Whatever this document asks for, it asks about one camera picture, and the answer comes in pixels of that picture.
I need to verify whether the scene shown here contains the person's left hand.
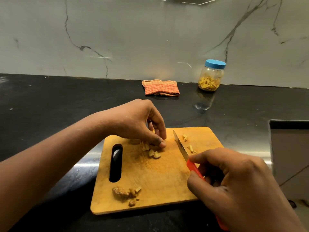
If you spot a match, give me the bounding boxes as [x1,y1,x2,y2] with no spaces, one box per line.
[100,99,167,149]

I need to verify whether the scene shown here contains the person's right hand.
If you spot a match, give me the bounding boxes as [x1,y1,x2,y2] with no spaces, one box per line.
[187,147,293,232]

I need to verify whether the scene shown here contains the pile of ginger slices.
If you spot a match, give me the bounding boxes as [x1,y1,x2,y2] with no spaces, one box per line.
[141,141,162,159]

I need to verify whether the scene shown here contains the red handled knife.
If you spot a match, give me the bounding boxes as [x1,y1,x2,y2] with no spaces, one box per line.
[172,130,229,232]

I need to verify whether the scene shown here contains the knobby ginger piece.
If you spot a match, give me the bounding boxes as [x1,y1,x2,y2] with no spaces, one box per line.
[112,186,131,203]

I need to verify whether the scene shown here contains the blue-lidded plastic jar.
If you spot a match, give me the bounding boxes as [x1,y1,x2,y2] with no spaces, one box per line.
[198,59,227,92]

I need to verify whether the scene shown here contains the person's left forearm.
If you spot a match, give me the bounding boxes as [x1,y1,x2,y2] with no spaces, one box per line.
[0,113,110,232]

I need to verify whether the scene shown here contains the blue jar lid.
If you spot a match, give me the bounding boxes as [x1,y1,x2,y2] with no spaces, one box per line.
[204,59,227,70]

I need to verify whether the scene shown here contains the orange checked cloth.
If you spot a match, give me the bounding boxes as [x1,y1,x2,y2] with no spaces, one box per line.
[141,79,181,97]

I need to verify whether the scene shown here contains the beige cabinet door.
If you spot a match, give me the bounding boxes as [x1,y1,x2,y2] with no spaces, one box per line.
[268,119,309,201]

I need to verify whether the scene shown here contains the wooden cutting board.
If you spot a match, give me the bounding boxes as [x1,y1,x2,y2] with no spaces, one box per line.
[90,127,225,216]

